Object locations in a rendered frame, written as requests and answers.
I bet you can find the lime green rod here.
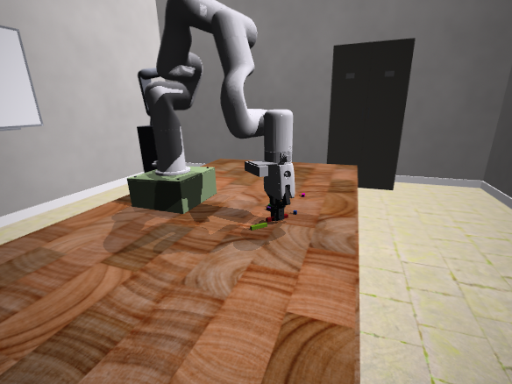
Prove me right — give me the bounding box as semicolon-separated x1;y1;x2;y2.
250;223;267;231

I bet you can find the red rod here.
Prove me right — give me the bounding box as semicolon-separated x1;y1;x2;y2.
266;214;288;222

